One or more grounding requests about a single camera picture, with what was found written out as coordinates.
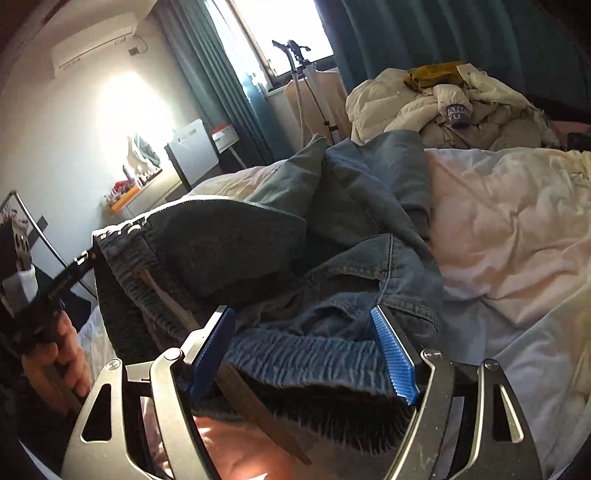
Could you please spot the person's left hand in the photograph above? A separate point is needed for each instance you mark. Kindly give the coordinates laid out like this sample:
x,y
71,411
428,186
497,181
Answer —
x,y
69,354

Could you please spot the purple knit cuff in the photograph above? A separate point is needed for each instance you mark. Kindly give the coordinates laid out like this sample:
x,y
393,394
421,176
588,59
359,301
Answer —
x,y
459,116

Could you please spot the pink white duvet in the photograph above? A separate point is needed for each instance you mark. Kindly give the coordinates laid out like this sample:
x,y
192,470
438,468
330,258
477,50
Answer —
x,y
512,238

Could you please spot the cream puffer jacket pile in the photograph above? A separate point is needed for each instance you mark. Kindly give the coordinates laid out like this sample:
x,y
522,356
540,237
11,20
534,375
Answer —
x,y
502,117

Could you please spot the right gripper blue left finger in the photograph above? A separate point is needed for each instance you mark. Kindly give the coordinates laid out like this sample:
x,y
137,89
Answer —
x,y
108,442

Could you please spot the white desk with drawers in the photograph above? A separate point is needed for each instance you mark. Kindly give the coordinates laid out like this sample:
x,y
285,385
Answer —
x,y
164,187

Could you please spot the beige cardboard box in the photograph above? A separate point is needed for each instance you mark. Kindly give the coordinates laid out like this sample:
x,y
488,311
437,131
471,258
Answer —
x,y
307,109

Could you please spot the white air conditioner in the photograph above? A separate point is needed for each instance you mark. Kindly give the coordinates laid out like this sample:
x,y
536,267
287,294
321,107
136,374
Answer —
x,y
110,32

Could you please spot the curved metal rack pole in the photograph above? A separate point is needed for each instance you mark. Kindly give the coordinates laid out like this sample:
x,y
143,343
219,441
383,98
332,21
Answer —
x,y
14,195

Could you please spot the mustard yellow garment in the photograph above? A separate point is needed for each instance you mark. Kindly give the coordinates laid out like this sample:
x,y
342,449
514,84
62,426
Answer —
x,y
428,76

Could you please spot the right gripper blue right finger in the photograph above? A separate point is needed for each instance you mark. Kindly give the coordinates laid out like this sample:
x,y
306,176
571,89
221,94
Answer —
x,y
494,440

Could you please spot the teal curtain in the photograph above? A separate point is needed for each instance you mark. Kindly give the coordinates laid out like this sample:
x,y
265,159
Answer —
x,y
221,95
514,41

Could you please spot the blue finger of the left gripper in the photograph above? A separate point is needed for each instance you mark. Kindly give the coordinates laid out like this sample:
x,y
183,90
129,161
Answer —
x,y
83,264

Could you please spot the orange tray with bottles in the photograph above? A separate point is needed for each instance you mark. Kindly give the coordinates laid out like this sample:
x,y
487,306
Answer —
x,y
120,194

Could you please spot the blue denim jeans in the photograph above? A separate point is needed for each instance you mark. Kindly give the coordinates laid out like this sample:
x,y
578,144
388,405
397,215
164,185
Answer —
x,y
334,231

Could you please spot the teal curtain right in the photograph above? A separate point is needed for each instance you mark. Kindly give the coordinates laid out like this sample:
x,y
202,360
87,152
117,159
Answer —
x,y
514,41

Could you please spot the teal curtain left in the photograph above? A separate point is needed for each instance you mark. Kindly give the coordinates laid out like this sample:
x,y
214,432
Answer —
x,y
221,95

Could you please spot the dark hanging clothes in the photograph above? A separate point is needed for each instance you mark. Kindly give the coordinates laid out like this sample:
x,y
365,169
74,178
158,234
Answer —
x,y
18,258

